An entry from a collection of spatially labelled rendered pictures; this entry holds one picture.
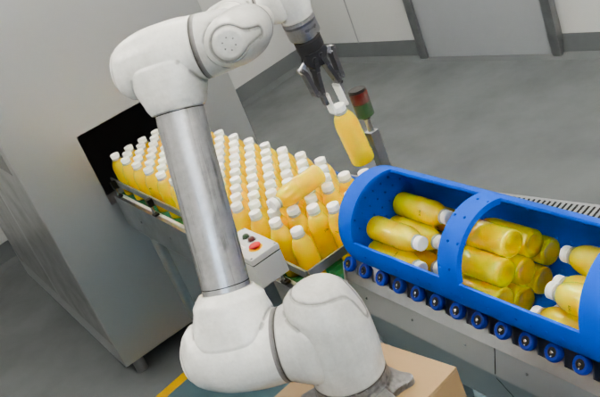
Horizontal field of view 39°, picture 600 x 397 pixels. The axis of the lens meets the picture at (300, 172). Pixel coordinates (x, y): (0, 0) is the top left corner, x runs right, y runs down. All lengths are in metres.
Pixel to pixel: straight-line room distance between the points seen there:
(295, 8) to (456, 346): 0.95
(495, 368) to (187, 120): 0.96
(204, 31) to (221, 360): 0.64
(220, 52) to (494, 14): 4.66
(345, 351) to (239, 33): 0.63
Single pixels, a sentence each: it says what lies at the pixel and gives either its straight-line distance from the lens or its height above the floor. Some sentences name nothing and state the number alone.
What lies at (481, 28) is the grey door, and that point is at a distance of 6.26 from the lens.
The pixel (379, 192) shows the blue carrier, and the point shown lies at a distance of 2.36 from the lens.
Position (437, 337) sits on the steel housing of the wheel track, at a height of 0.86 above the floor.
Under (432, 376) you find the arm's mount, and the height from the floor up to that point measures 1.10.
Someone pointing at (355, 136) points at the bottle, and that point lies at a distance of 2.37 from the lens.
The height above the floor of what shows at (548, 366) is 0.92.
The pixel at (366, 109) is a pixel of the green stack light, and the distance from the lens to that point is 2.84.
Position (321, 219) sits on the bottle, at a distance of 2.56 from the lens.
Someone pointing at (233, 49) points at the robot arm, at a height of 1.83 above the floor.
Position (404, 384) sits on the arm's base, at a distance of 1.75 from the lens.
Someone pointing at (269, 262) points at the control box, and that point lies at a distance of 2.43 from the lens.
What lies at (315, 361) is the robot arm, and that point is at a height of 1.26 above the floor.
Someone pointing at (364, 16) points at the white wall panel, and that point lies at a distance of 7.00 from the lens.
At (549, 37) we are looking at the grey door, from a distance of 5.96.
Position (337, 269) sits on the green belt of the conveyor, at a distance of 2.58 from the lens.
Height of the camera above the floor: 2.22
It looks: 24 degrees down
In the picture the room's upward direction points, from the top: 22 degrees counter-clockwise
